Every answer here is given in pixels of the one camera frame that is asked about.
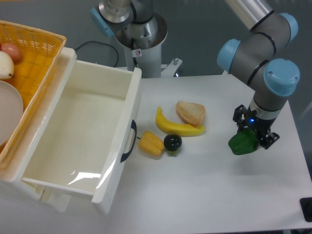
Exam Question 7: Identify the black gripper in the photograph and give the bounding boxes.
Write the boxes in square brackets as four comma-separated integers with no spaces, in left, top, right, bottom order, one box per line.
[233,104,280,150]

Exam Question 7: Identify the green bell pepper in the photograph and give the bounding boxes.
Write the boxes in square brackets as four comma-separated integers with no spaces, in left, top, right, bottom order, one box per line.
[228,128,259,155]

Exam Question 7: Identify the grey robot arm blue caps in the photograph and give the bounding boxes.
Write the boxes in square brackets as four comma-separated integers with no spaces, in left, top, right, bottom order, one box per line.
[217,0,300,155]

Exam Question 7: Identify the open white upper drawer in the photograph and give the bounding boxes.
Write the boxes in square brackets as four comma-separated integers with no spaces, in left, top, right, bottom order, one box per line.
[22,61,142,209]

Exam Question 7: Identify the toasted bread slice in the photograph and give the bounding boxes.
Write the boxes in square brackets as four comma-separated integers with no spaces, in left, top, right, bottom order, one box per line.
[175,101,206,127]

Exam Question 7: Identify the yellow banana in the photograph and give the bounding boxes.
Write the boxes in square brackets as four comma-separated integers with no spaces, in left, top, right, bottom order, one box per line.
[156,107,206,137]

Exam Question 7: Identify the black round fruit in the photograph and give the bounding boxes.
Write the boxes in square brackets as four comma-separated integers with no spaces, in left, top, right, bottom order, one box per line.
[163,134,182,156]

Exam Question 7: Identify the black corner device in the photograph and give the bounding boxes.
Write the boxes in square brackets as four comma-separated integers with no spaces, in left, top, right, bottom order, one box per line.
[300,197,312,222]

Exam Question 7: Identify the yellow corn cob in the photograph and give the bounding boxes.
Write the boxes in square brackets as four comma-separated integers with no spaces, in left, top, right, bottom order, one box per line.
[138,131,164,156]

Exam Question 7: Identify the orange wicker basket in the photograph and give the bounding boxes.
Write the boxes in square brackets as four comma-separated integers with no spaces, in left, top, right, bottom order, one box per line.
[0,20,67,169]

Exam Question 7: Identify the white plate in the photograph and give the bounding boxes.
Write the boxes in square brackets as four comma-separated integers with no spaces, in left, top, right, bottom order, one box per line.
[0,81,23,145]

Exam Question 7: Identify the red apple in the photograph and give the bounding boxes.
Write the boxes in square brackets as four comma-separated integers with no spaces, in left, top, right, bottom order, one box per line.
[0,43,23,62]

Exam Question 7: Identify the white pear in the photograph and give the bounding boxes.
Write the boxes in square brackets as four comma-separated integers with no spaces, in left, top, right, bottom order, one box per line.
[0,51,15,79]

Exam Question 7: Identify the white mounting bracket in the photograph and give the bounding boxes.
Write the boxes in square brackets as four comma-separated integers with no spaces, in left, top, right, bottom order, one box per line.
[160,58,183,78]

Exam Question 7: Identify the black drawer handle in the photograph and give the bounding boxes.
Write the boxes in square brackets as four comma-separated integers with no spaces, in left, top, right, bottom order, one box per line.
[120,119,137,163]

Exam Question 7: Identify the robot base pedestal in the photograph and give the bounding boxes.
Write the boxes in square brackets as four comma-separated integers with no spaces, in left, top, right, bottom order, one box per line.
[90,0,168,78]

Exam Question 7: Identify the black cable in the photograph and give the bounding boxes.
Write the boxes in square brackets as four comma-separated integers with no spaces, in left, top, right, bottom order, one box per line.
[74,40,119,68]

